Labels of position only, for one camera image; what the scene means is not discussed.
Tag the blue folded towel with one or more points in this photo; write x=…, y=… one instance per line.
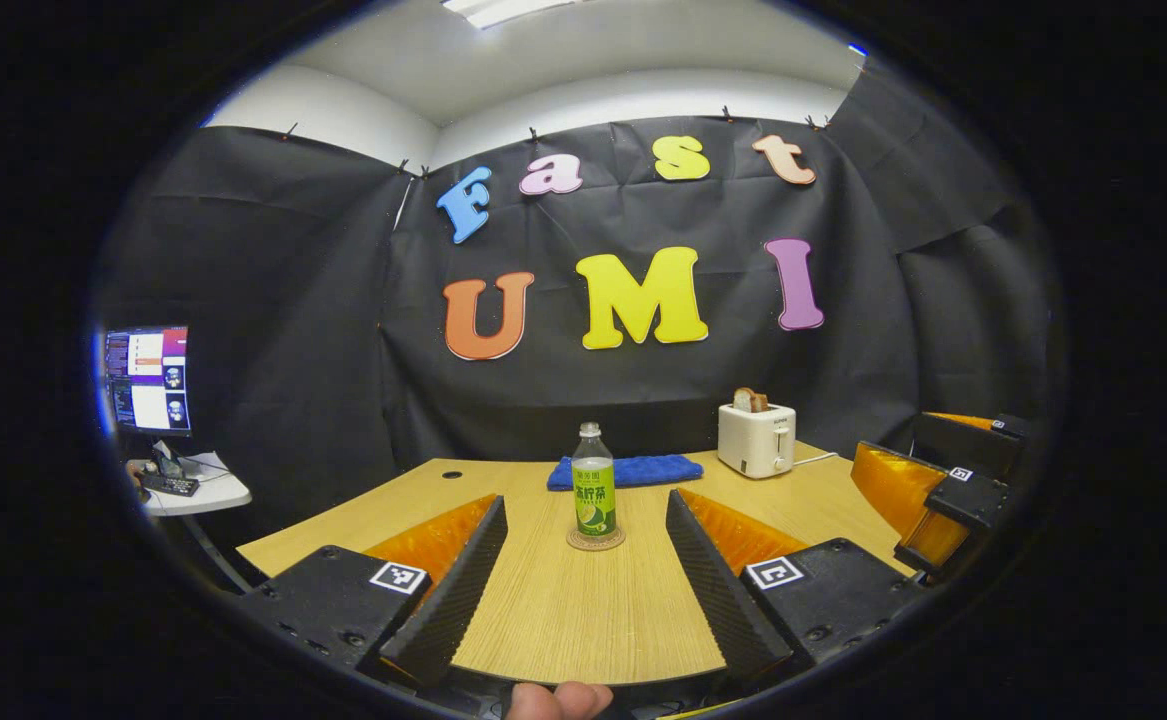
x=653, y=470

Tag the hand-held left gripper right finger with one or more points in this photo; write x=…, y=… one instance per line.
x=718, y=600

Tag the round wooden coaster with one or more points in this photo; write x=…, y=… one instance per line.
x=595, y=545

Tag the ceiling light panel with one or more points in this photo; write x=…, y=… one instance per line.
x=508, y=10

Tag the green label water bottle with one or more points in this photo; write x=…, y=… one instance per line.
x=594, y=495

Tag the white side table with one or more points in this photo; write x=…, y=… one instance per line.
x=223, y=492

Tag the bread slice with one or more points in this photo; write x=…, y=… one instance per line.
x=750, y=400

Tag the black backdrop cloth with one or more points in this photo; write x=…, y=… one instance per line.
x=343, y=370

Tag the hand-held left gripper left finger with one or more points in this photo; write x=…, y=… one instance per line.
x=453, y=600

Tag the black keyboard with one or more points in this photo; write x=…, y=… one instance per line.
x=171, y=485

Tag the computer monitor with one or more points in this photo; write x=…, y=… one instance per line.
x=148, y=380

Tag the white toaster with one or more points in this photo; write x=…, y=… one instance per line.
x=753, y=440

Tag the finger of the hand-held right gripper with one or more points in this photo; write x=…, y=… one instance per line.
x=953, y=440
x=968, y=500

